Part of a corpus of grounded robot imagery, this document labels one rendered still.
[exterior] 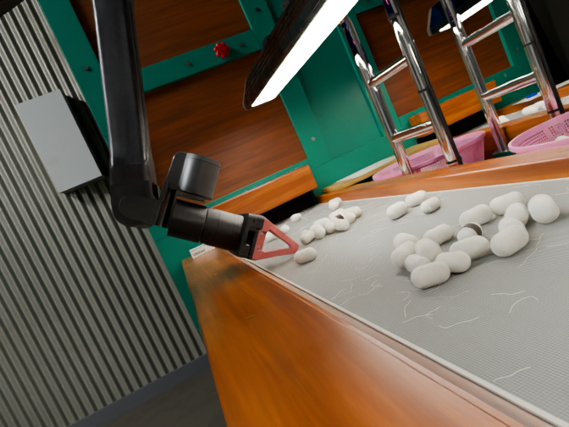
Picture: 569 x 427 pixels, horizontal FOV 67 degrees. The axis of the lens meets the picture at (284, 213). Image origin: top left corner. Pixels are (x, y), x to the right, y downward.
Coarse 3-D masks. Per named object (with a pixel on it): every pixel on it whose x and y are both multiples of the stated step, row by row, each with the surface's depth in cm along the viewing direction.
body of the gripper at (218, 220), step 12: (216, 216) 63; (228, 216) 64; (240, 216) 66; (252, 216) 62; (204, 228) 62; (216, 228) 63; (228, 228) 63; (240, 228) 64; (204, 240) 63; (216, 240) 63; (228, 240) 64; (240, 240) 63; (240, 252) 62
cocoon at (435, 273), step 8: (432, 264) 35; (440, 264) 34; (416, 272) 35; (424, 272) 34; (432, 272) 34; (440, 272) 34; (448, 272) 34; (416, 280) 35; (424, 280) 34; (432, 280) 34; (440, 280) 34; (424, 288) 35
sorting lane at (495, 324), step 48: (432, 192) 71; (480, 192) 57; (528, 192) 48; (336, 240) 68; (384, 240) 55; (528, 240) 36; (336, 288) 45; (384, 288) 39; (432, 288) 35; (480, 288) 31; (528, 288) 28; (432, 336) 28; (480, 336) 25; (528, 336) 23; (480, 384) 21; (528, 384) 20
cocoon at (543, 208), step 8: (536, 200) 38; (544, 200) 37; (552, 200) 37; (528, 208) 39; (536, 208) 37; (544, 208) 36; (552, 208) 36; (536, 216) 37; (544, 216) 36; (552, 216) 36
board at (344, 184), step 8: (424, 144) 120; (432, 144) 118; (408, 152) 116; (416, 152) 116; (392, 160) 115; (376, 168) 114; (360, 176) 112; (368, 176) 112; (336, 184) 119; (344, 184) 111; (352, 184) 111
